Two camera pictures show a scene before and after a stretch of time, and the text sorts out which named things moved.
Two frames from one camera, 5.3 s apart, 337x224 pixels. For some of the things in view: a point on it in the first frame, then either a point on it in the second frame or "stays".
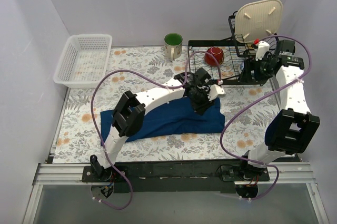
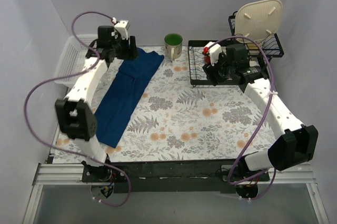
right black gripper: [249, 69] -> [214, 68]
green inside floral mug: [173, 42] stays
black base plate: [169, 177] stays
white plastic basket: [84, 61] stays
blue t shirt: [179, 118] -> [116, 111]
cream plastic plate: [256, 19] stays
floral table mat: [249, 110] stays
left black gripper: [200, 104] -> [127, 50]
